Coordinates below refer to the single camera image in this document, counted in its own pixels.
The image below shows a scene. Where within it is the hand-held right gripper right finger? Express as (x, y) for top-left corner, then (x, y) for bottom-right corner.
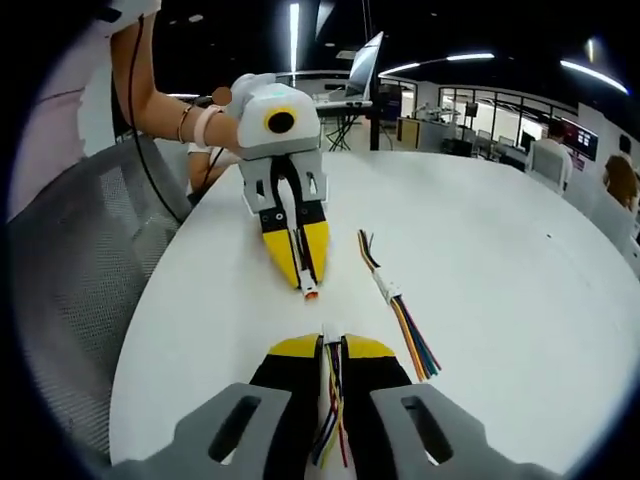
(343, 333), (562, 480)

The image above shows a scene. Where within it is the open laptop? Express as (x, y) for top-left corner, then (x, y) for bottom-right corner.
(343, 30), (386, 100)

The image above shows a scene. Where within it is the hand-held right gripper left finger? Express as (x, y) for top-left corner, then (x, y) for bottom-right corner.
(107, 333), (324, 480)

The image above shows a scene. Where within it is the wooden cabinet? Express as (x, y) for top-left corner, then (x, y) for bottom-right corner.
(396, 115), (422, 150)

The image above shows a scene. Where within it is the wall screen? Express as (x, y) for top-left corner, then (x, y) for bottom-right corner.
(563, 118), (600, 162)

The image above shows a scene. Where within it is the black cable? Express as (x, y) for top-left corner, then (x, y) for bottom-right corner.
(126, 13), (184, 224)

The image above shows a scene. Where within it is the white office chair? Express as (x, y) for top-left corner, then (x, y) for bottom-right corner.
(528, 141), (567, 195)

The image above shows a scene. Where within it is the thin bracelet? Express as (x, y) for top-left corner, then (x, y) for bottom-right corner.
(176, 103), (195, 145)

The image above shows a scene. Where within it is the pink wrist band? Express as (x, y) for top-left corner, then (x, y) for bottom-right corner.
(193, 103), (225, 149)

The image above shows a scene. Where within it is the grey mesh chair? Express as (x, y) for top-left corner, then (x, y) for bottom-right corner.
(7, 133), (201, 464)

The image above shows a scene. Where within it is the person's leg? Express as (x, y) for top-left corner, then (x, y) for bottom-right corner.
(186, 142), (244, 197)

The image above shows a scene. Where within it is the ceiling light strip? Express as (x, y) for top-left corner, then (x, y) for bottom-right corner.
(377, 51), (497, 79)
(288, 2), (301, 72)
(558, 58), (630, 96)

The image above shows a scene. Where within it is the JST connector cable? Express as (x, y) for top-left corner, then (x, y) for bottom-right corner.
(310, 322), (351, 471)
(269, 158), (322, 304)

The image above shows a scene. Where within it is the laptop stand table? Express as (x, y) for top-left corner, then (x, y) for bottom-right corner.
(313, 97), (377, 152)

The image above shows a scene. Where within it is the joined rainbow-wire connector cable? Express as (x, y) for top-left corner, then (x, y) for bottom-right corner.
(356, 228), (443, 384)

